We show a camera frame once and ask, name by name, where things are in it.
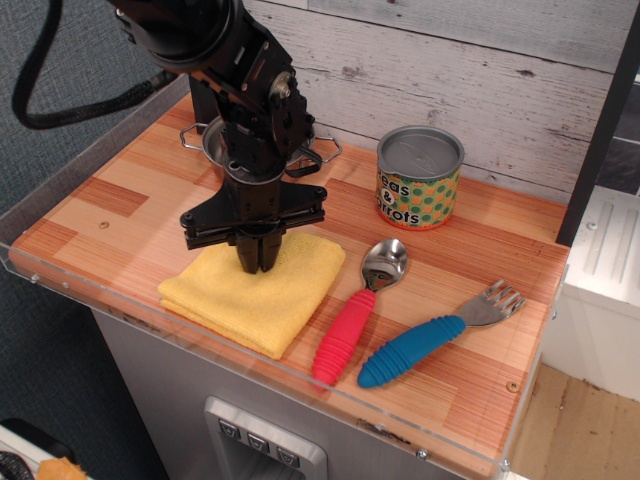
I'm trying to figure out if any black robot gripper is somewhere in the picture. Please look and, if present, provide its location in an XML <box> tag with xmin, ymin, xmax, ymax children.
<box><xmin>180</xmin><ymin>159</ymin><xmax>328</xmax><ymax>273</ymax></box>

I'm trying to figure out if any yellow cloth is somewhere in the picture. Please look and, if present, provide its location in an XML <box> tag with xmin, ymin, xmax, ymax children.
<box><xmin>158</xmin><ymin>233</ymin><xmax>346</xmax><ymax>360</ymax></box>

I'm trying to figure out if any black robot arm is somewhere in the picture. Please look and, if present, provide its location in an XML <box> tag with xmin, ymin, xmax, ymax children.
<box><xmin>113</xmin><ymin>1</ymin><xmax>327</xmax><ymax>274</ymax></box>

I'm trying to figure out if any stainless steel pot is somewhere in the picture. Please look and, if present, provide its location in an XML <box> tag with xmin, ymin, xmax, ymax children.
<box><xmin>179</xmin><ymin>117</ymin><xmax>343</xmax><ymax>178</ymax></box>

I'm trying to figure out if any grey toy fridge cabinet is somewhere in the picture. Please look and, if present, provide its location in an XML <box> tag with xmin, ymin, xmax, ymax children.
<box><xmin>93</xmin><ymin>311</ymin><xmax>456</xmax><ymax>479</ymax></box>

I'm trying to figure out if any peas and carrots can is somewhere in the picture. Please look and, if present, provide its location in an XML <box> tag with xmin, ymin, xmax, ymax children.
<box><xmin>375</xmin><ymin>125</ymin><xmax>465</xmax><ymax>231</ymax></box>

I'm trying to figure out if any silver dispenser button panel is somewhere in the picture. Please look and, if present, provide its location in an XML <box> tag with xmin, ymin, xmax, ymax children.
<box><xmin>204</xmin><ymin>396</ymin><xmax>328</xmax><ymax>479</ymax></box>

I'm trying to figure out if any orange object at corner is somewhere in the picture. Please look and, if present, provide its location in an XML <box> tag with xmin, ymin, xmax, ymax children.
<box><xmin>35</xmin><ymin>457</ymin><xmax>89</xmax><ymax>480</ymax></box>

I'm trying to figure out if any white toy sink unit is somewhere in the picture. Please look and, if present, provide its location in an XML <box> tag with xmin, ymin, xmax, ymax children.
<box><xmin>541</xmin><ymin>187</ymin><xmax>639</xmax><ymax>400</ymax></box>

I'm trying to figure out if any red handled spoon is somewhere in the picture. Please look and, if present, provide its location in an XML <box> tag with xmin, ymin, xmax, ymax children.
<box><xmin>312</xmin><ymin>238</ymin><xmax>408</xmax><ymax>385</ymax></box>

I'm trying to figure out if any black vertical post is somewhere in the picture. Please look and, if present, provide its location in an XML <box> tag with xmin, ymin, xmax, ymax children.
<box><xmin>189</xmin><ymin>76</ymin><xmax>221</xmax><ymax>134</ymax></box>

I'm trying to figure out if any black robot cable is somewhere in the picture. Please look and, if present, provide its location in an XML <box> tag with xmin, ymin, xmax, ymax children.
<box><xmin>10</xmin><ymin>0</ymin><xmax>176</xmax><ymax>132</ymax></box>

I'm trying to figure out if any clear acrylic guard rail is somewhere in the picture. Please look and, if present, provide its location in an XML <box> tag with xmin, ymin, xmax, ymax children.
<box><xmin>0</xmin><ymin>74</ymin><xmax>571</xmax><ymax>480</ymax></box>

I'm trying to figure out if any blue handled fork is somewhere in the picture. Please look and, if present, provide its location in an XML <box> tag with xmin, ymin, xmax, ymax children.
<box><xmin>357</xmin><ymin>280</ymin><xmax>526</xmax><ymax>389</ymax></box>

